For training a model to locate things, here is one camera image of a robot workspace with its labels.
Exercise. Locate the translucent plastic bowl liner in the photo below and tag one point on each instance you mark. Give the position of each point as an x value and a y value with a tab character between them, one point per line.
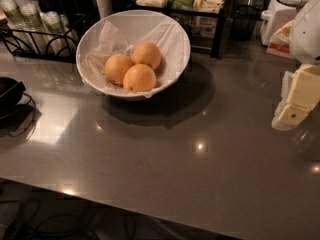
166	44

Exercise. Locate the cream packet stack right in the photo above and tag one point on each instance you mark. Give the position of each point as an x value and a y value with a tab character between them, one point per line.
208	6

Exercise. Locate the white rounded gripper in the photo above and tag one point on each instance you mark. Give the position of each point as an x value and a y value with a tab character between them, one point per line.
306	34

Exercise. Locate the black wire cup rack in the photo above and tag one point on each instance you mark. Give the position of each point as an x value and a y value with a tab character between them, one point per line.
19	43

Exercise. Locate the green packet stack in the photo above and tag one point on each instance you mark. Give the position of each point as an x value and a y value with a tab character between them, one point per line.
180	4

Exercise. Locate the paper cup stack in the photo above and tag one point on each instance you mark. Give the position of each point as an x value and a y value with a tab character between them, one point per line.
55	24
34	24
13	14

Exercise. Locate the white appliance with lid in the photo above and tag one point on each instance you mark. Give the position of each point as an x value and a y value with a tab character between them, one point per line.
278	13

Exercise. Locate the left paper cup stack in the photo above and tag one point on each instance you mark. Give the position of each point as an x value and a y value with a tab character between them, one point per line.
13	14

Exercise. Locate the right paper cup stack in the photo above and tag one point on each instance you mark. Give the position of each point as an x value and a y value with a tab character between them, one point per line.
55	24

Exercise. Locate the white cylindrical container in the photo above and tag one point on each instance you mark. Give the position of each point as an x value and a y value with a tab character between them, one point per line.
102	0

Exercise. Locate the middle paper cup stack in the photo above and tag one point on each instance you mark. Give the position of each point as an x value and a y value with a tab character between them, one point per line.
34	24

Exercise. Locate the white bowl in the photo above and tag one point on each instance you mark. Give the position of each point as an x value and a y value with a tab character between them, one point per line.
133	24

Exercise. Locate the black pan on stand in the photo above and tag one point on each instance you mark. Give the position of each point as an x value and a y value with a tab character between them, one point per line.
17	108

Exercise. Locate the black wire basket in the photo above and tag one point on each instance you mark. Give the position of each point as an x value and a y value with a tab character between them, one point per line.
244	21

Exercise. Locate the orange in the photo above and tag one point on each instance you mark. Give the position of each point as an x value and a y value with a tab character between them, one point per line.
139	78
147	53
116	67

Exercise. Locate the black condiment shelf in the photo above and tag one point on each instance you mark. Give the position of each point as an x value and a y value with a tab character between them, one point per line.
205	30

